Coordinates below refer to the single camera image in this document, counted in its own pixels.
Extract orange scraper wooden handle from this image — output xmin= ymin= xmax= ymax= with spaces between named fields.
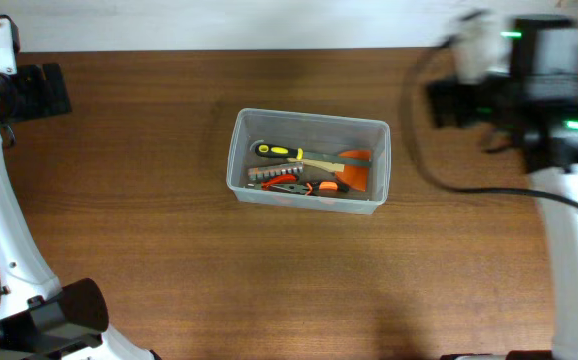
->
xmin=289 ymin=150 xmax=372 ymax=192

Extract orange black needle-nose pliers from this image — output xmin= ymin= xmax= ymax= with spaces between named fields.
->
xmin=267 ymin=181 xmax=350 ymax=196

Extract small red-handled pliers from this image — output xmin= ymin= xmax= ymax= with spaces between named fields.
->
xmin=247 ymin=174 xmax=299 ymax=190

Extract file with yellow-black handle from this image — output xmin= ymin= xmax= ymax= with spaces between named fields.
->
xmin=254 ymin=143 xmax=371 ymax=168

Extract orange socket bit holder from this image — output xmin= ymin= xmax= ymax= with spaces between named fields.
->
xmin=247 ymin=162 xmax=304 ymax=181

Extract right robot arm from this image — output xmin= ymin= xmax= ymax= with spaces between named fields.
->
xmin=426 ymin=11 xmax=578 ymax=359

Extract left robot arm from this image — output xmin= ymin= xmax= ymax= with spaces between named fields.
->
xmin=0 ymin=63 xmax=158 ymax=359

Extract clear plastic container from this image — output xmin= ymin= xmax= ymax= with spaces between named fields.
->
xmin=226 ymin=108 xmax=391 ymax=214

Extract dark object at edge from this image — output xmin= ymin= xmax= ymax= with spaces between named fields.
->
xmin=440 ymin=350 xmax=553 ymax=360

